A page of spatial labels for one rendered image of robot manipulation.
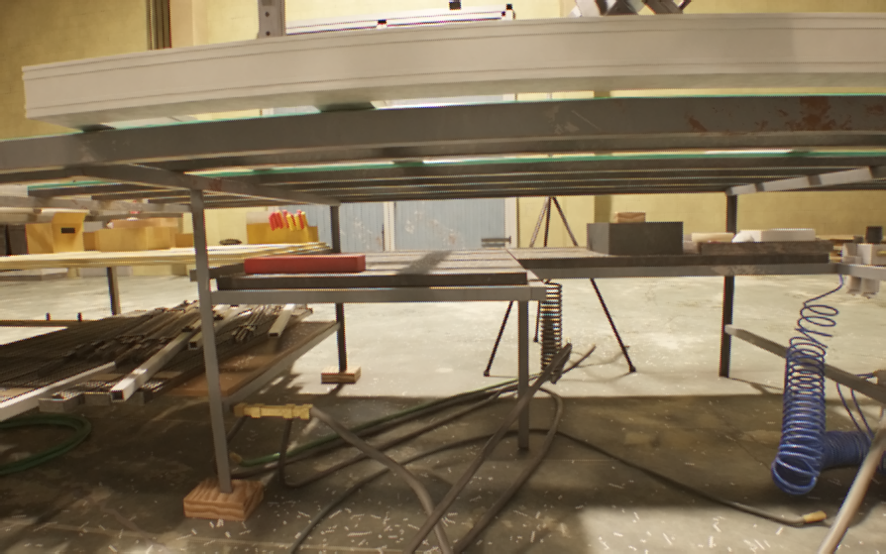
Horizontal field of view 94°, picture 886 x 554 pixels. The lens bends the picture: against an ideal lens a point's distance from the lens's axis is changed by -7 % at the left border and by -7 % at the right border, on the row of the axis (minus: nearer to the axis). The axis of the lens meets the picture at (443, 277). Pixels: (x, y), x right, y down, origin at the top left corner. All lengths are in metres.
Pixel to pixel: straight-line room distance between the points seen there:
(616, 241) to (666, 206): 6.24
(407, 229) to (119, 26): 6.12
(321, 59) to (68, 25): 10.19
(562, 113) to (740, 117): 0.23
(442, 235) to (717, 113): 6.55
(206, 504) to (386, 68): 1.08
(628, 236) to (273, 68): 1.14
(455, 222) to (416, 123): 6.47
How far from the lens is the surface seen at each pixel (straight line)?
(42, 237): 2.40
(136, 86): 0.74
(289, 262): 1.14
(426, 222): 7.14
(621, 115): 0.65
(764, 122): 0.72
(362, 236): 7.33
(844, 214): 9.14
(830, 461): 1.61
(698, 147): 0.96
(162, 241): 2.02
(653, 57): 0.62
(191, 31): 8.69
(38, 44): 11.13
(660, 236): 1.52
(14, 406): 1.40
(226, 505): 1.29
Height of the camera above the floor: 0.69
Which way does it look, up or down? 7 degrees down
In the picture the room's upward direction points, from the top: 2 degrees counter-clockwise
